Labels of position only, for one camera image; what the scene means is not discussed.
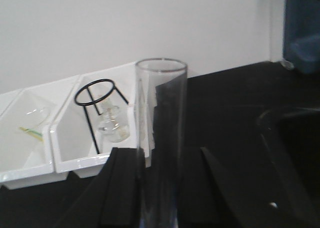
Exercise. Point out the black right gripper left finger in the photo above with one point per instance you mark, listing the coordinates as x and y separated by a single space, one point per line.
112 198

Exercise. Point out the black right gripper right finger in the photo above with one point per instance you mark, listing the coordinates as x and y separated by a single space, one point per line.
213 196

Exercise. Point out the clear glass test tube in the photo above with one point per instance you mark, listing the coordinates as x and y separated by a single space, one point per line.
161 90

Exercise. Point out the grey pegboard drying rack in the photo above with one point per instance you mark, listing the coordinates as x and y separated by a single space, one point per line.
301 45

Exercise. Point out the right white storage bin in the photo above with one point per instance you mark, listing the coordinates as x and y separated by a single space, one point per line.
73 148

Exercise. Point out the white storage bin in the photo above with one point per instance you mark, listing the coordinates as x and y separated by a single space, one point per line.
73 148
24 160

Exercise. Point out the black lab sink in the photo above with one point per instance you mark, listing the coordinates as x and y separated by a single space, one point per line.
291 136

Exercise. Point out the yellow plastic spatula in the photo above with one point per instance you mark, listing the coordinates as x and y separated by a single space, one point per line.
25 130

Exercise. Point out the green plastic spatula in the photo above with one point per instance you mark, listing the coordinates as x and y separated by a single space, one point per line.
35 133

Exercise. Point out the glass beaker in middle bin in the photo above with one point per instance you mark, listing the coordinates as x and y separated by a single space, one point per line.
36 117

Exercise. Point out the middle white storage bin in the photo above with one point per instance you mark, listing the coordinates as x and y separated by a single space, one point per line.
24 160

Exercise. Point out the black wire tripod stand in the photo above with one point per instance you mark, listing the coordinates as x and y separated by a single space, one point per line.
90 98

